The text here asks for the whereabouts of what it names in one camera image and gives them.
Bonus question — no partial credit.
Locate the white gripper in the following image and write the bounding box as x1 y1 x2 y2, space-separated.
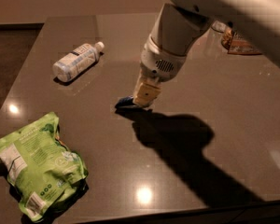
133 35 187 107

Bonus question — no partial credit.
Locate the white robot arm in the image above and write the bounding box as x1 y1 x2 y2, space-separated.
133 0 280 107

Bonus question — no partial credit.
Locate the green rice chip bag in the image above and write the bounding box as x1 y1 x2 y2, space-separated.
0 112 88 223

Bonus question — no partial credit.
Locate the black-lidded nut jar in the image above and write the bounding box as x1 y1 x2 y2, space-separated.
221 27 261 55

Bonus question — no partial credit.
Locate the blue rxbar wrapper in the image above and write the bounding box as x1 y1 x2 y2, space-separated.
115 96 141 109

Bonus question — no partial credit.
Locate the clear plastic measuring cup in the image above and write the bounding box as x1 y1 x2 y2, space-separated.
211 21 226 33

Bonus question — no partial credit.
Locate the clear plastic water bottle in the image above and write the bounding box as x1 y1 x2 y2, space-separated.
52 42 105 83

